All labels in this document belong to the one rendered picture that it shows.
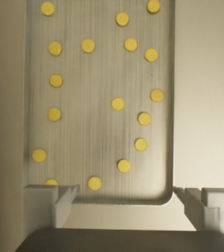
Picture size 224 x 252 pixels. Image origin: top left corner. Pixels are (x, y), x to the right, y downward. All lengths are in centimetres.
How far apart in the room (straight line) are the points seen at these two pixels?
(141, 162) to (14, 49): 14
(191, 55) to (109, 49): 7
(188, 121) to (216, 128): 2
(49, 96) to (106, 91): 5
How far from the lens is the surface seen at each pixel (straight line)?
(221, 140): 29
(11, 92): 30
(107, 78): 28
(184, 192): 16
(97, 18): 29
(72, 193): 16
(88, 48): 28
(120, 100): 28
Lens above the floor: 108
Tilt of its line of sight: 89 degrees down
